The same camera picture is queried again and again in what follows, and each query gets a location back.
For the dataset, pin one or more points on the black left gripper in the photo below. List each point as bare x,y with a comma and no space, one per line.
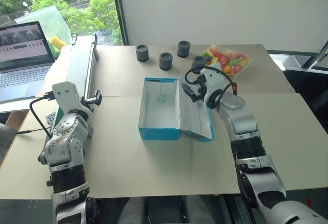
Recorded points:
89,104

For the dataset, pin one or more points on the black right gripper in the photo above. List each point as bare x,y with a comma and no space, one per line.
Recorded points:
200,90

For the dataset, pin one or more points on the blue cardboard box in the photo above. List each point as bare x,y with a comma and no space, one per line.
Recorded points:
159,133

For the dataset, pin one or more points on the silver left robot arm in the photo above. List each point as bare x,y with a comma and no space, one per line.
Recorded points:
66,142

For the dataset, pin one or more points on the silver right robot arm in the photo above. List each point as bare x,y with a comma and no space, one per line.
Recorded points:
241,121

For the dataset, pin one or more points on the dark grey cylinder cup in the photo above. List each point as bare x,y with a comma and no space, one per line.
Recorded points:
183,49
142,53
197,62
165,62

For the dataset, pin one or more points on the clear bag of toy fruit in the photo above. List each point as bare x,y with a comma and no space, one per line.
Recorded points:
230,60

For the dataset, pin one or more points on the yellow sponge block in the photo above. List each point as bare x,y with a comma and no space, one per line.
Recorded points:
57,42

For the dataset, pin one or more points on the silver laptop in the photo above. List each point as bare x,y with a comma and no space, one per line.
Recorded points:
23,75

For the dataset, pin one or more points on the translucent green plastic bag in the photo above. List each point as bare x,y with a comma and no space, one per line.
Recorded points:
48,20

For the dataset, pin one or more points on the silver metal pole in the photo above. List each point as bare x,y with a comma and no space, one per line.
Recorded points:
316,55

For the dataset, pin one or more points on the small red object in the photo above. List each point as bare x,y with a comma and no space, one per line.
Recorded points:
308,202

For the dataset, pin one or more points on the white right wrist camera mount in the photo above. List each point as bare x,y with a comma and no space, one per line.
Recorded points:
214,78

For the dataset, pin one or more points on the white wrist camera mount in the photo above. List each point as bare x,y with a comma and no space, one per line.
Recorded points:
65,93
214,78

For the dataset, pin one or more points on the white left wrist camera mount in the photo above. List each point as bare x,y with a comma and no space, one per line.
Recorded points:
65,93

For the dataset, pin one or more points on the black window frame post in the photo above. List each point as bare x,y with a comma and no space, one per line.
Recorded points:
120,11

